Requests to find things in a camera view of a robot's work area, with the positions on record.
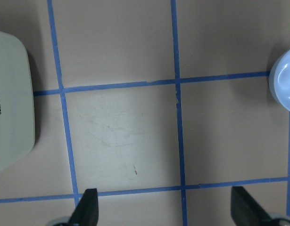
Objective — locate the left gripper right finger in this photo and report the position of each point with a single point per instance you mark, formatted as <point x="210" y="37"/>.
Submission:
<point x="245" y="211"/>

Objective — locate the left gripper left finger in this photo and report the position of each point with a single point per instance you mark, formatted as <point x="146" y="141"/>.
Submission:
<point x="87" y="211"/>

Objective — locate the blue bowl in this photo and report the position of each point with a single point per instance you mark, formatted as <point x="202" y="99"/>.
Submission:
<point x="279" y="80"/>

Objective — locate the cream and chrome toaster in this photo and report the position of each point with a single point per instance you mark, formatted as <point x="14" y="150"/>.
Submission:
<point x="17" y="120"/>

